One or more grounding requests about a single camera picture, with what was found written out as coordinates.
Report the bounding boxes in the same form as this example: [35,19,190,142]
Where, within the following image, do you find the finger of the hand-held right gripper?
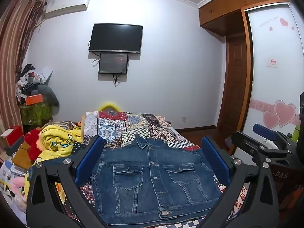
[231,131,293,160]
[252,123,297,148]

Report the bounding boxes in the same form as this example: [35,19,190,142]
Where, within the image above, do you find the brown striped curtain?
[0,0,47,133]

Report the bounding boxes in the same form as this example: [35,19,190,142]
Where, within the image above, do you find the brown wooden door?
[217,34,248,136]

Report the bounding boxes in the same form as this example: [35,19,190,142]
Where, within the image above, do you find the black wall television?
[89,23,143,54]

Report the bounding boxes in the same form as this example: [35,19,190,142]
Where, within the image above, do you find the white red door sticker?
[265,58,279,68]

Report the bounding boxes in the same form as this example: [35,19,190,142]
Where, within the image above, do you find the white heart print sliding door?
[234,3,304,164]

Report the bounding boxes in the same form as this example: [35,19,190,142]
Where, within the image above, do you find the green patterned cloth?
[20,103,53,125]

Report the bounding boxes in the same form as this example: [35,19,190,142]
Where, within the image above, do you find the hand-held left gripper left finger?
[26,136,107,228]

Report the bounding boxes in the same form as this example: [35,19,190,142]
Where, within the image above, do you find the white air conditioner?
[45,0,91,19]

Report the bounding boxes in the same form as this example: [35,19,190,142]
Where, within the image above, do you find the yellow cartoon print blanket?
[27,122,87,205]

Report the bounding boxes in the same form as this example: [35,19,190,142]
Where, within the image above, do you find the patchwork patterned bedspread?
[28,110,249,228]

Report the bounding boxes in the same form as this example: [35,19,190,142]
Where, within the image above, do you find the pile of clothes and clutter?
[15,63,54,105]

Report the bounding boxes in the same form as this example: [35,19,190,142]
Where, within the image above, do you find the yellow ring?
[98,101,121,112]

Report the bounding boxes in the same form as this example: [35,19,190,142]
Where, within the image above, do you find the orange box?
[25,94,44,105]

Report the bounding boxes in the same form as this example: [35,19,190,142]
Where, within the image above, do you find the red plush toy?
[24,128,47,164]

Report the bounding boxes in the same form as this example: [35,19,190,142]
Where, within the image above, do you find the wooden wardrobe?
[198,0,295,138]

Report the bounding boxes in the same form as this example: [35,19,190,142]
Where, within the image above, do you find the small black wall monitor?
[98,53,129,75]

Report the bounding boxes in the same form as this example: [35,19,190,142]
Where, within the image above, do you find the lime green bottle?
[291,125,300,144]

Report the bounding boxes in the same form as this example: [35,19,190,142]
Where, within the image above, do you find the blue denim jacket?
[89,133,222,226]

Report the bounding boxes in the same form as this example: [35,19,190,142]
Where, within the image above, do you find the grey rounded cover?
[39,84,60,117]

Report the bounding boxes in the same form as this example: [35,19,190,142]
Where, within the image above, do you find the pink soft toy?
[5,178,28,213]

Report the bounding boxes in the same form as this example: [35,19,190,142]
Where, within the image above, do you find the red and white box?
[0,125,24,149]

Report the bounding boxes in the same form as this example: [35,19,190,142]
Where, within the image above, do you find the brown cardboard box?
[12,141,34,169]

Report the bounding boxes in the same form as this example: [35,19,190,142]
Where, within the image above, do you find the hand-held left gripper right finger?
[197,136,279,228]

